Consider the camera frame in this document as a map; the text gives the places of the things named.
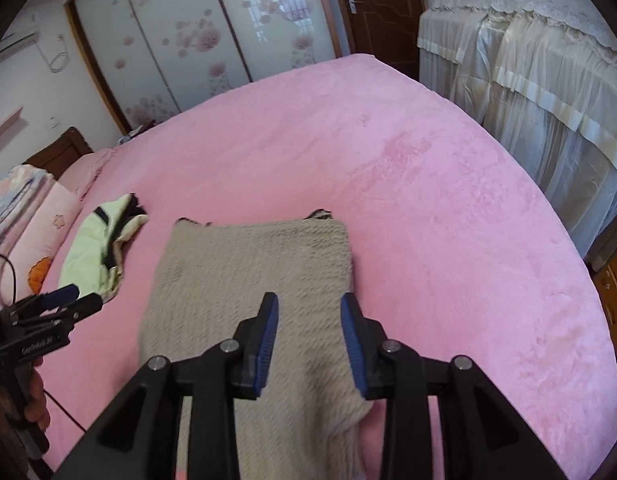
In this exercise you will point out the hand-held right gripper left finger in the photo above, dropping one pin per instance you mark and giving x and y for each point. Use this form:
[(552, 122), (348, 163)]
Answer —
[(266, 345)]

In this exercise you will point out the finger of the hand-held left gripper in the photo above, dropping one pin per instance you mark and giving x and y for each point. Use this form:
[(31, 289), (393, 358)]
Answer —
[(86, 305), (61, 293)]

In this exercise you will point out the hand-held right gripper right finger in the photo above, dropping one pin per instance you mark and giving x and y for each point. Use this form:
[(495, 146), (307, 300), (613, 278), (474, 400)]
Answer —
[(352, 345)]

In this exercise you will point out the beige knit sweater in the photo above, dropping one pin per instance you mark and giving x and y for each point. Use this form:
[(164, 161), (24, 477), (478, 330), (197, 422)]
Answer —
[(248, 270)]

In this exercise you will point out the person's left hand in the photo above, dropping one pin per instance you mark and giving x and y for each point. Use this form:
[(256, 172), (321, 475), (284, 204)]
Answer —
[(38, 402)]

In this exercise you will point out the light green and black garment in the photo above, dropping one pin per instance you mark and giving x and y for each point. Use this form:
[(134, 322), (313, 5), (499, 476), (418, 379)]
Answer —
[(88, 245)]

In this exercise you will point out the pink flower print pillow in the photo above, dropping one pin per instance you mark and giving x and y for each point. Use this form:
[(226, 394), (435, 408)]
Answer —
[(43, 230)]

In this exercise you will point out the folded patterned quilt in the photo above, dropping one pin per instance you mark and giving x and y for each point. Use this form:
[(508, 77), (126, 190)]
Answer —
[(13, 195)]

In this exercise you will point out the pink ruffled pillow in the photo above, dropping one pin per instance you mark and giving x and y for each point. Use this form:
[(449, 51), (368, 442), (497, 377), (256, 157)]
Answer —
[(86, 170)]

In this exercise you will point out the wooden headboard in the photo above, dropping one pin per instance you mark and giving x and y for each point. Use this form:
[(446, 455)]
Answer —
[(58, 152)]

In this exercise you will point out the pink bed blanket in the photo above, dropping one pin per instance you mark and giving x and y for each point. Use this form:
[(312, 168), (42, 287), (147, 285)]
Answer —
[(413, 210)]

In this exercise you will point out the white air conditioner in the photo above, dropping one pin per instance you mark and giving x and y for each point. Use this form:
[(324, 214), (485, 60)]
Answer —
[(16, 40)]

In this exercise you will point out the wooden cabinet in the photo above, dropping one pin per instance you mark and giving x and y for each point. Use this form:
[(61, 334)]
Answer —
[(613, 290)]

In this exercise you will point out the floral sliding door wardrobe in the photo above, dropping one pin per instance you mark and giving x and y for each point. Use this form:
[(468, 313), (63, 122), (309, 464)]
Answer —
[(188, 35)]

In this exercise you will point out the brown wooden door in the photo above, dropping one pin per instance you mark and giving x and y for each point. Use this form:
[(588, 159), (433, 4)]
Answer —
[(383, 15)]

